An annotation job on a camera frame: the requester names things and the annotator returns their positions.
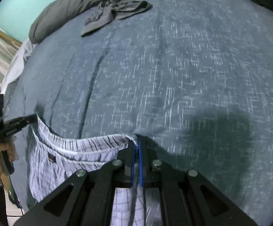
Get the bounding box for light blue plaid shorts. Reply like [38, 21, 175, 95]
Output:
[28, 115, 163, 226]

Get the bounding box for light grey crumpled sheet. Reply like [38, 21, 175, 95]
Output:
[1, 38, 37, 94]

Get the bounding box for blue patterned bed cover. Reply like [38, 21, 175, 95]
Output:
[5, 0, 273, 225]

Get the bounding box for dark grey crumpled garment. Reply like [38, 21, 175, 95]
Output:
[80, 0, 153, 37]

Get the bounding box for wooden stick by wall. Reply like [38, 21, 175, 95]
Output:
[0, 30, 22, 47]

